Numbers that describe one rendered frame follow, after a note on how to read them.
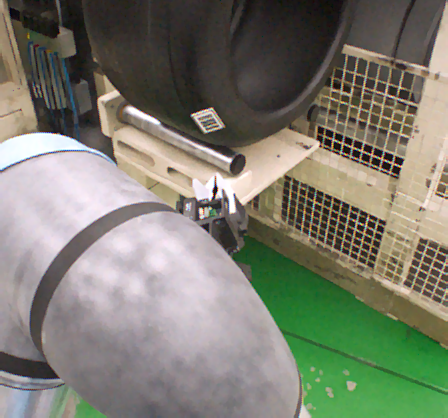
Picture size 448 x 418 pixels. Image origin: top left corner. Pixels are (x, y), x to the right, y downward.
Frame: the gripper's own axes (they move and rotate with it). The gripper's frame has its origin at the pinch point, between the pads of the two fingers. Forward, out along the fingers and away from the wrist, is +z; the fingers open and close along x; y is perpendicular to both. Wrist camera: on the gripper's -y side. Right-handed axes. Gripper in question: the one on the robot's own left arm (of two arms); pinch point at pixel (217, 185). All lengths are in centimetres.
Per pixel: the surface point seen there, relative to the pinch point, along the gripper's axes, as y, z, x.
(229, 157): -10.1, 18.0, 1.2
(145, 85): 11.5, 16.7, 8.9
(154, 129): -7.3, 30.8, 17.4
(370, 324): -117, 35, -16
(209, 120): 3.1, 13.3, 0.4
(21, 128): -7, 50, 59
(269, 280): -108, 56, 18
